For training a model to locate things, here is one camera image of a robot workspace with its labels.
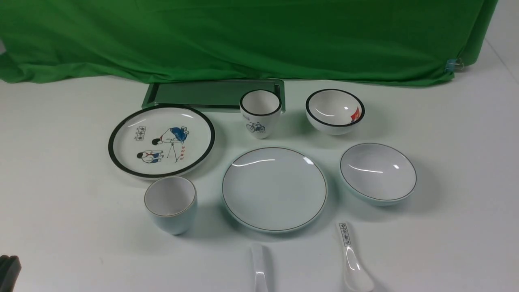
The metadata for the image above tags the green rectangular tray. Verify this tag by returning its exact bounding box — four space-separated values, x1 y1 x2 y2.
142 79 285 113

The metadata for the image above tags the blue binder clip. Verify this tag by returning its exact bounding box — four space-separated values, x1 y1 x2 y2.
444 58 465 73

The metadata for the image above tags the black-rimmed small white bowl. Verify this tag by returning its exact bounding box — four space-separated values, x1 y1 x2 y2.
305 89 365 135

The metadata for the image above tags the white spoon with characters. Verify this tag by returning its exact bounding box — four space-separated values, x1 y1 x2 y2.
336 221 375 292

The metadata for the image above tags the white bicycle cup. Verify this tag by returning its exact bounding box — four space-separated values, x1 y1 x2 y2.
239 90 282 139

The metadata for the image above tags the pale blue handleless cup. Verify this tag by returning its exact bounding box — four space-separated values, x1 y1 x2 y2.
144 176 198 235

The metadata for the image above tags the green backdrop cloth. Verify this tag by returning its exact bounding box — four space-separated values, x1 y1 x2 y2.
0 0 497 87

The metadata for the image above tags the pale blue flat plate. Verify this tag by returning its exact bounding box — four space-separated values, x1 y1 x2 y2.
221 146 329 234

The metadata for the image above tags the plain white ceramic spoon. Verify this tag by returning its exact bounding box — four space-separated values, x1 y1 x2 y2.
251 243 269 292

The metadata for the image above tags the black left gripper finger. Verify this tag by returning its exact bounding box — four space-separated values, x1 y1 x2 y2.
0 255 21 292

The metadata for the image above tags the pale blue wide bowl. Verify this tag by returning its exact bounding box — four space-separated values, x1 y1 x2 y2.
339 143 417 206

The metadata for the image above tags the black-rimmed illustrated plate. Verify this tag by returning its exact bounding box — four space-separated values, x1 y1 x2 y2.
108 105 216 180

